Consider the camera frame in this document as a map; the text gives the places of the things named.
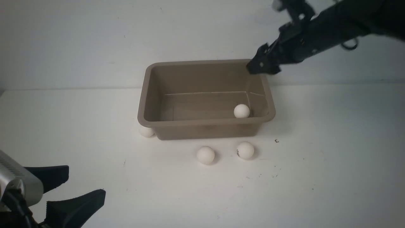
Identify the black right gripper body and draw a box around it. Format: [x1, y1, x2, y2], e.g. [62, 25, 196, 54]
[266, 22, 317, 69]

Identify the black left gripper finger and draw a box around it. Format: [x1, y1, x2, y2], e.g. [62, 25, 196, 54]
[24, 165, 69, 193]
[44, 189, 106, 228]

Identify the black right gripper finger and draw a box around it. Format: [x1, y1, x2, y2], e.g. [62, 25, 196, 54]
[246, 60, 281, 75]
[250, 44, 269, 69]

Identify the white ping-pong ball black mark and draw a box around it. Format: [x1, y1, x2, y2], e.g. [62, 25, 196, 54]
[236, 141, 255, 160]

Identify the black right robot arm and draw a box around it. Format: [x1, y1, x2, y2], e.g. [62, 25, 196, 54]
[247, 0, 404, 75]

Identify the taupe plastic storage bin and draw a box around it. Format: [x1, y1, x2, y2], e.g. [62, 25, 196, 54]
[138, 59, 276, 140]

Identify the white ball beside bin corner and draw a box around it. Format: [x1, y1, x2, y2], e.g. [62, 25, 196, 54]
[139, 126, 155, 138]

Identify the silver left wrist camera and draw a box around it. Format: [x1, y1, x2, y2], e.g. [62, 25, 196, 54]
[0, 150, 44, 206]

